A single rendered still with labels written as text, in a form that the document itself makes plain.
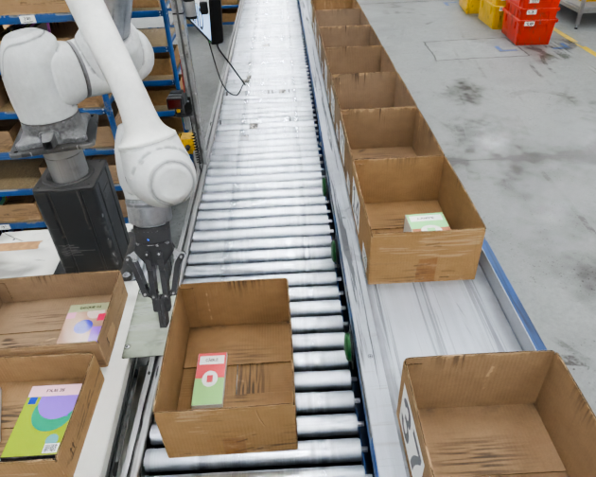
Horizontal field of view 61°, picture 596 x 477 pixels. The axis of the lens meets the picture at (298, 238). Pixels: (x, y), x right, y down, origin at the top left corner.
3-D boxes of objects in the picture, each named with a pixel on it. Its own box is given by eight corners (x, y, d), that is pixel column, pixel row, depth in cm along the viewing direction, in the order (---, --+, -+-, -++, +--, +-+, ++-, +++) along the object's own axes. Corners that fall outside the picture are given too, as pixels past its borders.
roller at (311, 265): (184, 274, 171) (182, 262, 168) (338, 266, 171) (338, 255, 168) (182, 284, 167) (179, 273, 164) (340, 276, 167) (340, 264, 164)
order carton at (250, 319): (188, 327, 144) (177, 283, 134) (291, 321, 145) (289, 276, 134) (166, 459, 112) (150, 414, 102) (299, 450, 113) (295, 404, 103)
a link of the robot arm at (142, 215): (131, 192, 109) (135, 219, 111) (118, 202, 101) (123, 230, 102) (174, 190, 109) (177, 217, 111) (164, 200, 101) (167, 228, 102)
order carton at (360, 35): (319, 57, 293) (318, 26, 283) (369, 55, 293) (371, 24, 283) (324, 81, 261) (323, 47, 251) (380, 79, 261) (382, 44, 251)
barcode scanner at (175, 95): (168, 123, 198) (164, 96, 193) (174, 114, 209) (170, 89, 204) (185, 122, 199) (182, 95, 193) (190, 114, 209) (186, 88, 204)
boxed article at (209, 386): (191, 410, 122) (190, 405, 121) (200, 357, 135) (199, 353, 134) (222, 408, 122) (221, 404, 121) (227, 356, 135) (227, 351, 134)
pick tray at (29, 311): (2, 303, 155) (-10, 278, 149) (129, 293, 156) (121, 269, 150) (-41, 379, 132) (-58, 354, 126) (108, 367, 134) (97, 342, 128)
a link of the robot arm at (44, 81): (10, 114, 142) (-23, 31, 128) (75, 96, 150) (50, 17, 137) (27, 132, 131) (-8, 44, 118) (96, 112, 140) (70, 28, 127)
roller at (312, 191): (200, 201, 207) (198, 190, 204) (327, 195, 207) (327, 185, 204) (199, 208, 203) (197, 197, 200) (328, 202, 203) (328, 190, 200)
